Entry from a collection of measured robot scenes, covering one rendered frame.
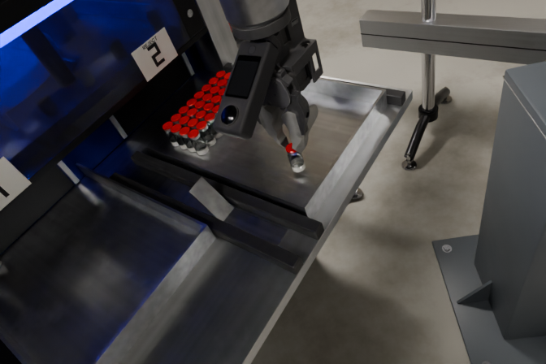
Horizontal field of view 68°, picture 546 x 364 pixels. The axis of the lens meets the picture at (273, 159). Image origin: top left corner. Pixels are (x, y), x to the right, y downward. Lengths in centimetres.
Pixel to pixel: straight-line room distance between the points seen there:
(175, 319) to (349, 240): 111
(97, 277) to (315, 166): 36
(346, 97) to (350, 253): 92
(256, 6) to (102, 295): 44
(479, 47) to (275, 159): 105
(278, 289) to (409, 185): 125
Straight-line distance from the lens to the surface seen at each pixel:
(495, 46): 156
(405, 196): 170
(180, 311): 58
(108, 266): 68
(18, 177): 71
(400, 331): 144
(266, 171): 66
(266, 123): 58
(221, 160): 71
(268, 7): 46
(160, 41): 80
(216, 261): 59
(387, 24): 163
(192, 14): 84
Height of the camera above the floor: 135
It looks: 44 degrees down
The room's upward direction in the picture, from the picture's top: 21 degrees counter-clockwise
